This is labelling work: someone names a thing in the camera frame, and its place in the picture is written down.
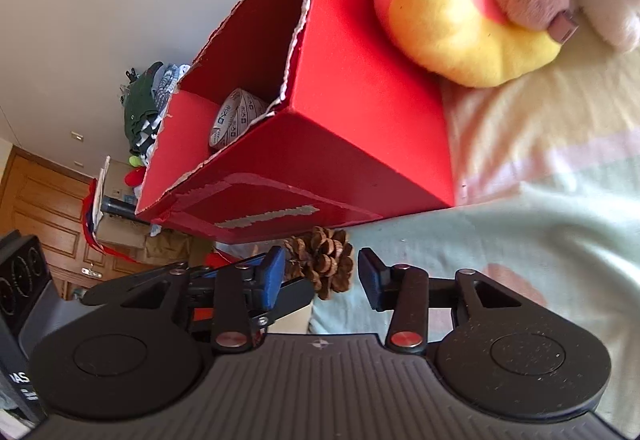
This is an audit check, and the brown cardboard box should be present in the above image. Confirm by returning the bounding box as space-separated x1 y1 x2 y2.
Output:
92 155 151 249

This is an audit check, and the large red cardboard box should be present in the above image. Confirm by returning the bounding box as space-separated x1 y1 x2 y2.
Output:
137 0 454 244

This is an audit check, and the red white small plush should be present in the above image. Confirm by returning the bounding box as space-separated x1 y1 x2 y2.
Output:
124 166 146 189

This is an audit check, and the yellow red bear plush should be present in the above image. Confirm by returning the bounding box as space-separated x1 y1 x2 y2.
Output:
374 0 561 88

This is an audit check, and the green frog plush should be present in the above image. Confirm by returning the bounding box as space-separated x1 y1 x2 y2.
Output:
128 155 144 168

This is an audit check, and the light green bed sheet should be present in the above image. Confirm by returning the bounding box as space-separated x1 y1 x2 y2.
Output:
309 14 640 436

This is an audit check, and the pile of folded clothes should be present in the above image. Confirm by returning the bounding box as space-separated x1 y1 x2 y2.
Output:
120 61 191 160

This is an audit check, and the brown pine cone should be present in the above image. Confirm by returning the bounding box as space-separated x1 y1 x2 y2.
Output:
283 226 355 301

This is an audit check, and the printed packing tape roll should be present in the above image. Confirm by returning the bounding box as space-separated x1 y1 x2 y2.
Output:
208 88 267 151

